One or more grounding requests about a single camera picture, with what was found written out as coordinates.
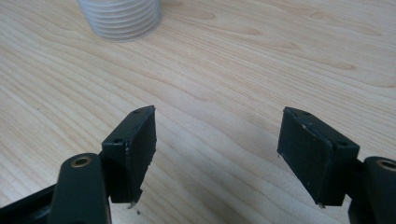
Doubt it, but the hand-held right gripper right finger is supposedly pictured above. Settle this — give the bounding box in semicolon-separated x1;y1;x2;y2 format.
276;106;361;209

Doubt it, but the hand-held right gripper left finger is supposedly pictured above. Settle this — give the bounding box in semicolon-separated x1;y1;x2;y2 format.
101;105;158;209

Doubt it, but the white ribbed plastic cup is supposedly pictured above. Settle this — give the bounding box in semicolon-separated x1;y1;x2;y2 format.
76;0;163;43

